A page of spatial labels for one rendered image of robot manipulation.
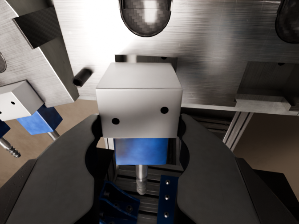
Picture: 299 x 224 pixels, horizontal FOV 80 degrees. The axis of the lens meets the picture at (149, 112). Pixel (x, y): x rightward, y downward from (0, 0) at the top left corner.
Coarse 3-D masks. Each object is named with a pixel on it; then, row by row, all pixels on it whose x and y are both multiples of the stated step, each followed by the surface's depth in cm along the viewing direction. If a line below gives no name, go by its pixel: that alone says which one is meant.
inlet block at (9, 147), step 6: (0, 120) 29; (0, 126) 29; (6, 126) 30; (0, 132) 29; (6, 132) 30; (0, 138) 30; (0, 144) 31; (6, 144) 31; (12, 150) 32; (18, 156) 33
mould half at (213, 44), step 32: (64, 0) 13; (96, 0) 13; (192, 0) 12; (224, 0) 12; (256, 0) 12; (64, 32) 15; (96, 32) 14; (128, 32) 14; (160, 32) 14; (192, 32) 13; (224, 32) 13; (256, 32) 13; (96, 64) 16; (192, 64) 15; (224, 64) 15; (192, 96) 17; (224, 96) 16
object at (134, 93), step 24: (120, 72) 12; (144, 72) 12; (168, 72) 13; (96, 96) 10; (120, 96) 10; (144, 96) 10; (168, 96) 10; (120, 120) 11; (144, 120) 11; (168, 120) 11; (120, 144) 14; (144, 144) 14; (144, 168) 17; (144, 192) 18
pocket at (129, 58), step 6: (114, 54) 15; (120, 60) 17; (126, 60) 18; (132, 60) 18; (138, 60) 18; (144, 60) 18; (150, 60) 18; (156, 60) 18; (162, 60) 18; (168, 60) 18; (174, 60) 18; (174, 66) 18
